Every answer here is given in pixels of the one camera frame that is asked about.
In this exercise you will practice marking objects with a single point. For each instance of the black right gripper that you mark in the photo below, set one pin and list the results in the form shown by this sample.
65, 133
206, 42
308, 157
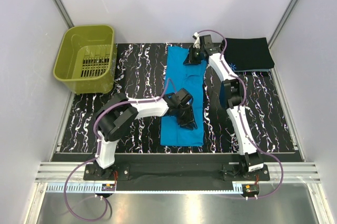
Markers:
189, 60

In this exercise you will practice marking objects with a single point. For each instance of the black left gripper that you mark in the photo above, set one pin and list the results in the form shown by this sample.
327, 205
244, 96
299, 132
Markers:
188, 123

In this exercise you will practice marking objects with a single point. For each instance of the bright blue t shirt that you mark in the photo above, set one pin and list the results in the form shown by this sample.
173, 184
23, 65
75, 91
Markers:
191, 78

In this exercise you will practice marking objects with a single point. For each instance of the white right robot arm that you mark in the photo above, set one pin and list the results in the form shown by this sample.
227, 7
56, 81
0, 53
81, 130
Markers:
232, 98

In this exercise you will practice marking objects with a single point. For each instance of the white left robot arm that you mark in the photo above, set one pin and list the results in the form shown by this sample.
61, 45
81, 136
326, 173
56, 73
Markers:
115, 118

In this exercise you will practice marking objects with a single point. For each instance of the black marbled table mat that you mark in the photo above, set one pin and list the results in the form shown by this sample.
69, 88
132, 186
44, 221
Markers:
140, 73

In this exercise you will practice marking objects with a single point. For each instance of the folded black t shirt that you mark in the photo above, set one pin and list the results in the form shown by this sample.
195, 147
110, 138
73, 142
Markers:
248, 55

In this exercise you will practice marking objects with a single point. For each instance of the olive green plastic basket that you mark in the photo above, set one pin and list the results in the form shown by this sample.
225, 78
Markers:
86, 60

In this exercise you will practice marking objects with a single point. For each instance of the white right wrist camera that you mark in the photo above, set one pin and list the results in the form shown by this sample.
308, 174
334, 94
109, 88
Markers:
197, 43

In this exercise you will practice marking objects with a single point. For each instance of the right aluminium corner post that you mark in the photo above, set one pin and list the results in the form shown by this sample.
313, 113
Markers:
282, 22

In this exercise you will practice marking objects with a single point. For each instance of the aluminium frame rail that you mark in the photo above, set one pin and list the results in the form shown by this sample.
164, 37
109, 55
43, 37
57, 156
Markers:
293, 172

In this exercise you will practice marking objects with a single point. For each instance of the white slotted cable duct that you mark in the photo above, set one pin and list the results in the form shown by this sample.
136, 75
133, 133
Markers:
104, 189

